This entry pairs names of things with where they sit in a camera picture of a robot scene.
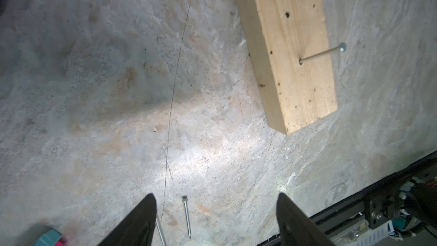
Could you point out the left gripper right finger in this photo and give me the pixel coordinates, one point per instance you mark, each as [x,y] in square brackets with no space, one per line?
[295,227]

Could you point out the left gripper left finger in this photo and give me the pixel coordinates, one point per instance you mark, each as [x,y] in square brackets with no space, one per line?
[137,228]

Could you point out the nail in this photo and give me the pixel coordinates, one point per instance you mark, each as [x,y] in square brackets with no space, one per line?
[160,232]
[342,47]
[187,215]

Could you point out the wooden block with nails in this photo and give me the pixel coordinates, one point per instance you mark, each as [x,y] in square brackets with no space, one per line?
[279,33]

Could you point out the pink toy car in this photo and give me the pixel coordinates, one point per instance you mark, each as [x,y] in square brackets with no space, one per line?
[50,238]

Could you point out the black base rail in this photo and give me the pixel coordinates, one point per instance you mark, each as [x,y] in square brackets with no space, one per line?
[399,206]

